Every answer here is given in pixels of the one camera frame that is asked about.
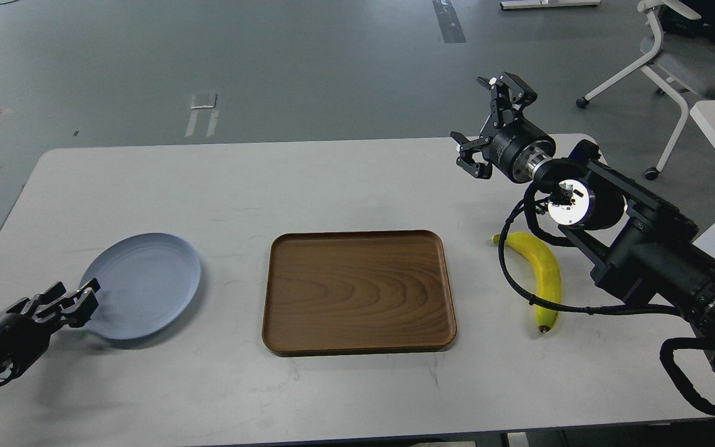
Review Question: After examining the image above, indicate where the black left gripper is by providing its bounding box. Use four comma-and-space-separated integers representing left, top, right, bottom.
0, 278, 101, 382

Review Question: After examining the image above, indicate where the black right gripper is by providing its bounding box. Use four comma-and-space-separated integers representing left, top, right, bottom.
449, 73, 556, 184

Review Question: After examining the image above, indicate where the light blue round plate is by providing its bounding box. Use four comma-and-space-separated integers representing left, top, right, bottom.
80, 232, 202, 341

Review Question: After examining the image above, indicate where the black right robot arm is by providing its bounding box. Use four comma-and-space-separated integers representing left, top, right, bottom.
451, 73, 715, 416

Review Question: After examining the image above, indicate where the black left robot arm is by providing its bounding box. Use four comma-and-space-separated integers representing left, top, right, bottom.
0, 278, 101, 387

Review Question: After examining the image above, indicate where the yellow banana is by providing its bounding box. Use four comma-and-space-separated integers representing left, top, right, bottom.
505, 232, 562, 333

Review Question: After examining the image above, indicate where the white desk base bar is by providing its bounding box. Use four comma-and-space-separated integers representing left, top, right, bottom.
499, 0, 603, 11

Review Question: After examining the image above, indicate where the white grey office chair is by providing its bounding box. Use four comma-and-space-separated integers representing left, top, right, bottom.
576, 1, 715, 180

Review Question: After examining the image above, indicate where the brown wooden tray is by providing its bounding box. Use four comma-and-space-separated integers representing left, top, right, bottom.
262, 230, 457, 356

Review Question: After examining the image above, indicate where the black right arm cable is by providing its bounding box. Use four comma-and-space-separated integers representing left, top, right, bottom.
498, 186, 681, 314

